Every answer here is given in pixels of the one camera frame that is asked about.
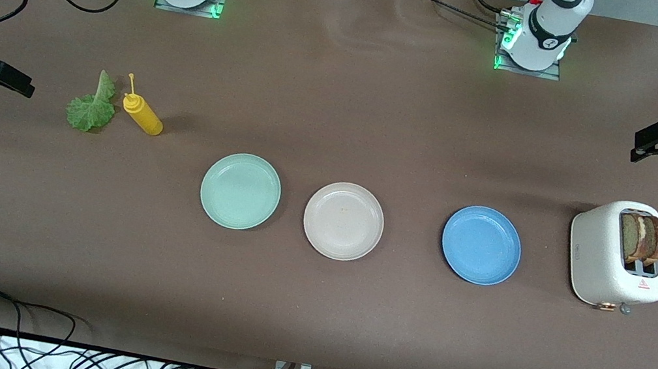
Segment cream white toaster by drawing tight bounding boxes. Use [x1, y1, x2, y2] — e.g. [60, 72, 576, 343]
[559, 193, 658, 320]

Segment beige plate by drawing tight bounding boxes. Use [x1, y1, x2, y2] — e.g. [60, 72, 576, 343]
[297, 176, 390, 267]

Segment blue plate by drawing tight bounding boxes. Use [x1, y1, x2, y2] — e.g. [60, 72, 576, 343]
[436, 201, 528, 291]

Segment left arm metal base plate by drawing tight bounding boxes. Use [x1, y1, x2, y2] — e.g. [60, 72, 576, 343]
[491, 10, 571, 83]

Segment green lettuce leaf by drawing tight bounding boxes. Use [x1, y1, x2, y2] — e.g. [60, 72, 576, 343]
[63, 65, 123, 137]

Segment tangled black cables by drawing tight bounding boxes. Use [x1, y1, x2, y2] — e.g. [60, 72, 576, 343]
[0, 276, 282, 369]

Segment black cable on table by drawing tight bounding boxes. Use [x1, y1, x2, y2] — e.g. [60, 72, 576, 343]
[389, 0, 514, 32]

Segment yellow squeeze bottle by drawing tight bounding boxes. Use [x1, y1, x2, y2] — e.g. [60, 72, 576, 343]
[118, 72, 172, 138]

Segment brown table cover sheet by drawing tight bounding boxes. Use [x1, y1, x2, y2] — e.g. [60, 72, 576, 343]
[0, 0, 658, 369]

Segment brown bread slice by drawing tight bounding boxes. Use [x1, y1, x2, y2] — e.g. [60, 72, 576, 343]
[614, 212, 648, 264]
[635, 214, 658, 267]

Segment mint green plate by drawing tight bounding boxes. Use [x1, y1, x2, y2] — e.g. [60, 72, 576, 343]
[195, 147, 286, 237]

